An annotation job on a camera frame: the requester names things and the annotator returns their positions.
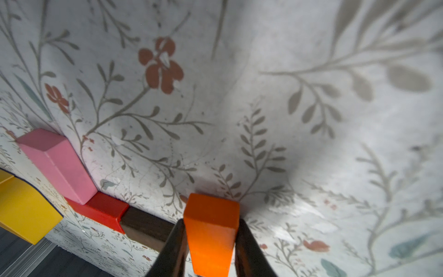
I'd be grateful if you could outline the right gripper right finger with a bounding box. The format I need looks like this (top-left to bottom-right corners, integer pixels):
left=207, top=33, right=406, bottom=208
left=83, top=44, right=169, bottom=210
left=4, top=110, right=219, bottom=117
left=235, top=219, right=277, bottom=277

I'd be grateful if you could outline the pink building block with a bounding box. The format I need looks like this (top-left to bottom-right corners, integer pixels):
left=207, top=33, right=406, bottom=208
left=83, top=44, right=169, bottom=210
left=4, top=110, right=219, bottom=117
left=16, top=129, right=98, bottom=204

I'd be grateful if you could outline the brown building block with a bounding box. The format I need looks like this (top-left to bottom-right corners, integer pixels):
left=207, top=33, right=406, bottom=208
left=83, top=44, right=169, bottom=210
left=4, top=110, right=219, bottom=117
left=120, top=207, right=174, bottom=252

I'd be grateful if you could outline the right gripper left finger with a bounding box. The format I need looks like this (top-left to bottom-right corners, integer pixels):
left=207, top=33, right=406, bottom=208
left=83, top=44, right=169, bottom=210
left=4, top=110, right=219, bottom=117
left=145, top=219, right=189, bottom=277

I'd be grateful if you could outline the orange building block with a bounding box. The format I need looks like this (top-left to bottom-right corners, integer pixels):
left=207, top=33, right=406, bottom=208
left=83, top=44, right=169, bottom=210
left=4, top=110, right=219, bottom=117
left=183, top=193, right=240, bottom=277

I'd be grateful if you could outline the floral table mat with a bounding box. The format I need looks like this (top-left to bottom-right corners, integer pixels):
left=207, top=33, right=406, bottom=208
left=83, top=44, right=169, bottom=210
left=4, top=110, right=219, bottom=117
left=1, top=1, right=443, bottom=277

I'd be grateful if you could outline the red building block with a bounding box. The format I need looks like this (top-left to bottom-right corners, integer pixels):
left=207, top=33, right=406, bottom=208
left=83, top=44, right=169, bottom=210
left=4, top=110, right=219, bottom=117
left=65, top=192, right=130, bottom=234

